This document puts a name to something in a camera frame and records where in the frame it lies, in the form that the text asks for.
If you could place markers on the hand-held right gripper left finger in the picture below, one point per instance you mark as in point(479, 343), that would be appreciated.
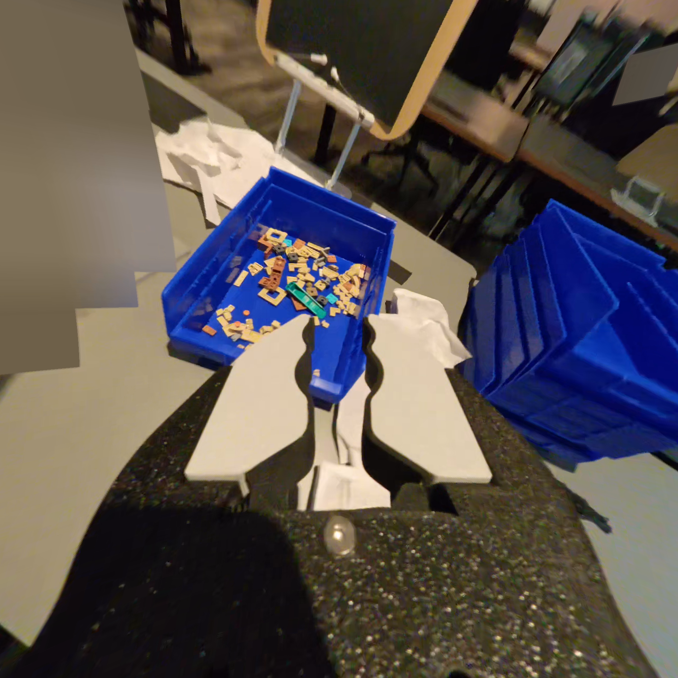
point(254, 413)

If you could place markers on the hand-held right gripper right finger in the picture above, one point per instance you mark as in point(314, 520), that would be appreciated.
point(423, 413)

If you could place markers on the pile of small toy bricks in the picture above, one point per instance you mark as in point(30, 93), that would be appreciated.
point(302, 265)

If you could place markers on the blue plastic bin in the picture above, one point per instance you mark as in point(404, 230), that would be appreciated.
point(339, 212)

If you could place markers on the grey desk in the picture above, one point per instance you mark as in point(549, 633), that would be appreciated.
point(79, 450)

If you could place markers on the wooden background desk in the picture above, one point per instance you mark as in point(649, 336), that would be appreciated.
point(476, 124)

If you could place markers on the crumpled white paper sheet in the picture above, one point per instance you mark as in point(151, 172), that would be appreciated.
point(423, 323)

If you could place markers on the flat white paper sheet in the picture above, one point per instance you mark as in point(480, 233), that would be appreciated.
point(349, 490)

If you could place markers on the green long toy brick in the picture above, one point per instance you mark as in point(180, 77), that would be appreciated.
point(304, 299)

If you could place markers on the crumpled white paper pile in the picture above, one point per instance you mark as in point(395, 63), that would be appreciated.
point(212, 159)

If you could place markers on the white tray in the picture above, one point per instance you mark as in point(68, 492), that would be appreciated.
point(638, 196)

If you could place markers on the black monitor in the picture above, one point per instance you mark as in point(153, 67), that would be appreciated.
point(582, 63)

